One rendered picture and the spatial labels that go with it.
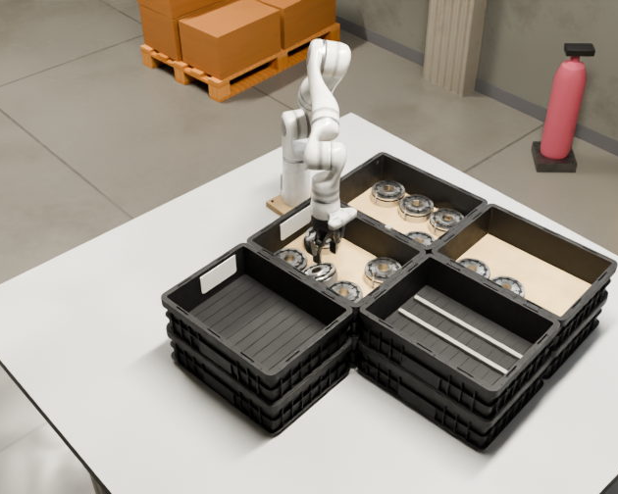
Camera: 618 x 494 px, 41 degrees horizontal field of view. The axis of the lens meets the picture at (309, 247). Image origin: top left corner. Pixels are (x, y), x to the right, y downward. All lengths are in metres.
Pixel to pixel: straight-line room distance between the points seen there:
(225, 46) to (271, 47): 0.37
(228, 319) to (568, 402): 0.90
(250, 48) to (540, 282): 2.87
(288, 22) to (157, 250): 2.61
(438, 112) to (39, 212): 2.17
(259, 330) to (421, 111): 2.74
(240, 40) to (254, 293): 2.68
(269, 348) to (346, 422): 0.27
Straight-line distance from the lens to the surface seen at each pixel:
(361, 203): 2.54
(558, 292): 2.32
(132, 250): 2.63
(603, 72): 4.40
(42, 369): 2.33
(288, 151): 2.58
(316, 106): 2.08
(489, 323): 2.20
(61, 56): 5.46
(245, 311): 2.19
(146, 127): 4.59
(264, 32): 4.85
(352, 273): 2.29
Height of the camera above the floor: 2.35
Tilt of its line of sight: 40 degrees down
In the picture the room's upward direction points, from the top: 1 degrees counter-clockwise
